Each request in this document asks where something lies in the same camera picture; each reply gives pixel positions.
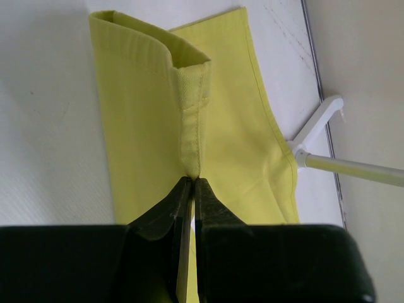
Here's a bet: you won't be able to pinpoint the white clothes rack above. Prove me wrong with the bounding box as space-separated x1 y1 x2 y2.
287 95 403 187

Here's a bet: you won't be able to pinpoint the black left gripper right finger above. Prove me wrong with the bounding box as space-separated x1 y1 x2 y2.
195 178 251 302

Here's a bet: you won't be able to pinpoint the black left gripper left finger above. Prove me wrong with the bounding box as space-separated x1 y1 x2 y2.
119 177 192 302

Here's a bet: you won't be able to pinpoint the yellow trousers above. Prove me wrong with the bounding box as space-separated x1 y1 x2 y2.
87 7 300 303

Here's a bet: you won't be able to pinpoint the aluminium side rail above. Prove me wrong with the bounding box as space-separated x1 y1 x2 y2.
300 0 347 229

